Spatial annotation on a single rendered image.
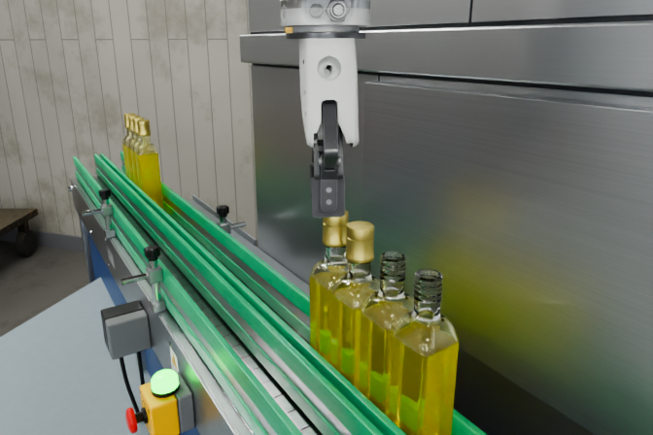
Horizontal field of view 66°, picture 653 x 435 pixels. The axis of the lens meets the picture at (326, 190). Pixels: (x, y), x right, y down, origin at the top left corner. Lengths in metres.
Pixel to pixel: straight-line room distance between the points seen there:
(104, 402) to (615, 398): 1.07
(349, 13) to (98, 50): 3.40
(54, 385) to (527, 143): 1.22
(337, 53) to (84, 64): 3.50
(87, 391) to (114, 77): 2.66
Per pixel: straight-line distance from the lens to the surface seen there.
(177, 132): 3.51
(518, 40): 0.60
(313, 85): 0.45
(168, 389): 0.91
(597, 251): 0.56
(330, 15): 0.46
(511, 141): 0.60
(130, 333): 1.14
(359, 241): 0.61
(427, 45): 0.69
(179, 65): 3.44
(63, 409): 1.37
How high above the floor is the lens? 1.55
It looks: 16 degrees down
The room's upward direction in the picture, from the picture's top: straight up
